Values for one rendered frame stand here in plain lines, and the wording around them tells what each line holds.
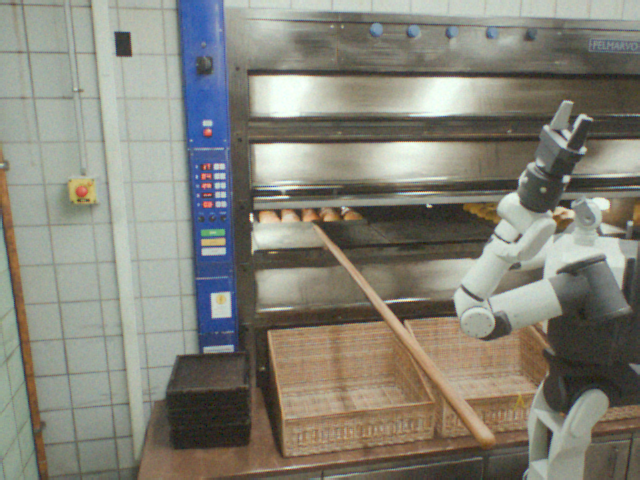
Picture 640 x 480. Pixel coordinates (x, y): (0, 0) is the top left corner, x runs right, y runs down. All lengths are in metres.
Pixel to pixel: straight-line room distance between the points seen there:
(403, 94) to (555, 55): 0.68
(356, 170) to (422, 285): 0.59
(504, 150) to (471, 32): 0.50
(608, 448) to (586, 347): 0.92
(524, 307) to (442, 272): 1.11
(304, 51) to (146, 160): 0.72
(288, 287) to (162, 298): 0.51
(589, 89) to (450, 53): 0.65
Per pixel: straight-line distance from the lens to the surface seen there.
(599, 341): 1.56
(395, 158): 2.22
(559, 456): 1.74
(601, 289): 1.35
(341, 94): 2.15
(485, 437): 1.02
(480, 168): 2.35
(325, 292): 2.26
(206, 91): 2.06
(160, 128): 2.10
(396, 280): 2.33
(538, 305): 1.33
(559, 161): 1.18
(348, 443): 2.00
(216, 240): 2.12
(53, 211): 2.21
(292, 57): 2.14
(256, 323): 2.27
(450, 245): 2.37
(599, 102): 2.62
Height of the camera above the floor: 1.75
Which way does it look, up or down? 14 degrees down
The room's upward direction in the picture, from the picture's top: straight up
